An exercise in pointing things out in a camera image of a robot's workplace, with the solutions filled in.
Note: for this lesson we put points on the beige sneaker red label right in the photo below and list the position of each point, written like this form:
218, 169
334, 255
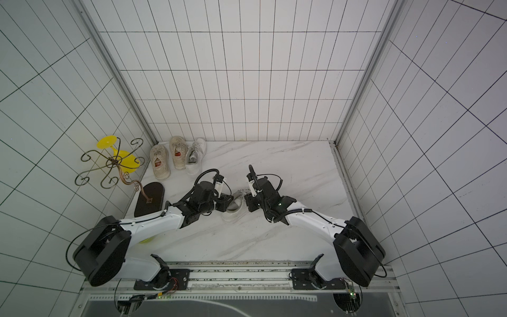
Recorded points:
178, 149

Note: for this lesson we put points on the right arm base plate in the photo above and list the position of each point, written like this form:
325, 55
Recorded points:
308, 279

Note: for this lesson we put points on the scrolled metal wire stand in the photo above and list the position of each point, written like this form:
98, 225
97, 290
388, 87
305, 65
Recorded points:
113, 174

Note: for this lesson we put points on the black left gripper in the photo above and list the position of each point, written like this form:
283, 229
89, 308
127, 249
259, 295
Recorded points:
224, 199

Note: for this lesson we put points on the white leather sneaker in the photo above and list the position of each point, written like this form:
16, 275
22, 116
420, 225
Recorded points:
194, 157
237, 208

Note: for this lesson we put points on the yellow plastic funnel cup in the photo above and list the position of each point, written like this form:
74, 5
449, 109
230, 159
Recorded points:
126, 161

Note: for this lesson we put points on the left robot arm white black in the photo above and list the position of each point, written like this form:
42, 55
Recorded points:
106, 251

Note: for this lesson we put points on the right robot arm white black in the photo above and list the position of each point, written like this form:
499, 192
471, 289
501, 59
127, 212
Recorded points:
358, 252

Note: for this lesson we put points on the green plastic bowl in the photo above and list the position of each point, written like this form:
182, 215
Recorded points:
148, 240

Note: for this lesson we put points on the aluminium mounting rail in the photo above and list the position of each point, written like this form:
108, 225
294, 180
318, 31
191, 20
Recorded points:
243, 278

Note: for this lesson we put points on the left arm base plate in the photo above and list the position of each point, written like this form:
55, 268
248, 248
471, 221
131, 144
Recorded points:
166, 280

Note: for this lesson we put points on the beige sneaker red label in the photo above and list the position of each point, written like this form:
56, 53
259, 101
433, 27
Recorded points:
159, 162
178, 149

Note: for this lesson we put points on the dark oval stand base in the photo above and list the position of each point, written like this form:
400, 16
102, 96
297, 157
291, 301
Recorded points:
150, 199

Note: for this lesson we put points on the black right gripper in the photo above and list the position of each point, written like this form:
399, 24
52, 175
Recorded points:
253, 203

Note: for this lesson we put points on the beige sneaker red label left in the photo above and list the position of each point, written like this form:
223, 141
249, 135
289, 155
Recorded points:
159, 162

